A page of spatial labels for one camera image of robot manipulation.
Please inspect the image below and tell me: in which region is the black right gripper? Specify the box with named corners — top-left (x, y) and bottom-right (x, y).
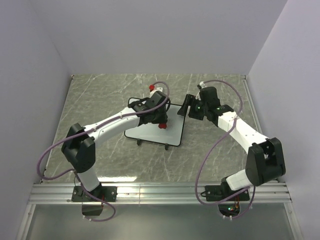
top-left (177, 94), bottom-right (209, 121)

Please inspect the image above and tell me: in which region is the red and black eraser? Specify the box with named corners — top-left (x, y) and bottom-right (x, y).
top-left (158, 123), bottom-right (167, 129)

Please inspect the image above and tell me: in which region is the small black-framed whiteboard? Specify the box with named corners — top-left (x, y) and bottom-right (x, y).
top-left (124, 103), bottom-right (186, 147)

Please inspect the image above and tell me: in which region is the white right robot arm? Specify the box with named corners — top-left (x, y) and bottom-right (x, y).
top-left (177, 86), bottom-right (286, 200)

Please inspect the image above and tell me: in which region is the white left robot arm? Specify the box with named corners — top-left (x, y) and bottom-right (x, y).
top-left (61, 89), bottom-right (170, 201)

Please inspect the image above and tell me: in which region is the left whiteboard stand foot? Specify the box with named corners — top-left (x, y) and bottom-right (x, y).
top-left (136, 138), bottom-right (142, 146)

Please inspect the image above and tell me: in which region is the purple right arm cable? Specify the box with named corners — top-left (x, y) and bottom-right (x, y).
top-left (194, 79), bottom-right (256, 221)

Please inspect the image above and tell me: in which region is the aluminium right side rail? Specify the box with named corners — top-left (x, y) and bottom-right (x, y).
top-left (241, 75), bottom-right (262, 133)

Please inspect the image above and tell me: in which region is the aluminium rail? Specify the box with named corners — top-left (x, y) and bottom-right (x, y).
top-left (241, 75), bottom-right (262, 133)
top-left (16, 181), bottom-right (303, 240)

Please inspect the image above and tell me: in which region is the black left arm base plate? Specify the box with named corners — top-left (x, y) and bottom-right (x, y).
top-left (71, 185), bottom-right (118, 202)

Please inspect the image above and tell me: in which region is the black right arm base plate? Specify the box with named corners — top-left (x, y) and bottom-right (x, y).
top-left (200, 185), bottom-right (250, 202)

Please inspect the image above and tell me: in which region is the aluminium front rail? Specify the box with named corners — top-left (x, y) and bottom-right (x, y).
top-left (16, 181), bottom-right (303, 240)

